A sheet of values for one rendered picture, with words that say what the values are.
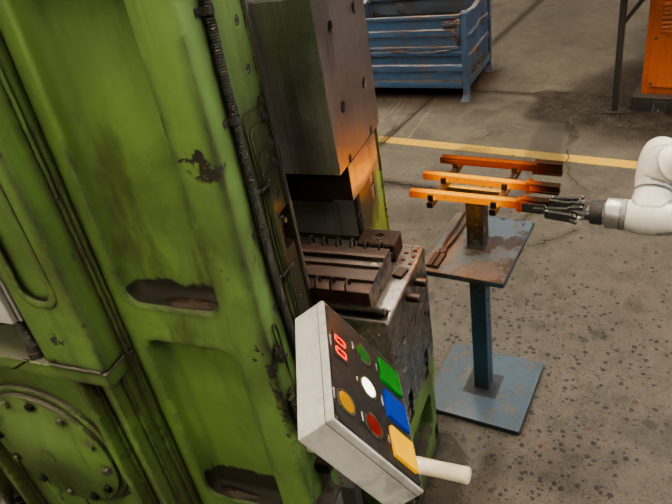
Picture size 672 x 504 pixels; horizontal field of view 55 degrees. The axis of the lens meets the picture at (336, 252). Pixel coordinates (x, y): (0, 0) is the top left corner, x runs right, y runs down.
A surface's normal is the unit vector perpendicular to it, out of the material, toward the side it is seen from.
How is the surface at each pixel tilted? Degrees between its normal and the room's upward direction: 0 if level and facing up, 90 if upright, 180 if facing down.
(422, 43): 89
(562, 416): 0
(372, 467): 90
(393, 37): 89
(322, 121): 90
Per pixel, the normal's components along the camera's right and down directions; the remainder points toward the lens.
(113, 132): -0.36, 0.55
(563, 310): -0.15, -0.83
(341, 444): 0.07, 0.55
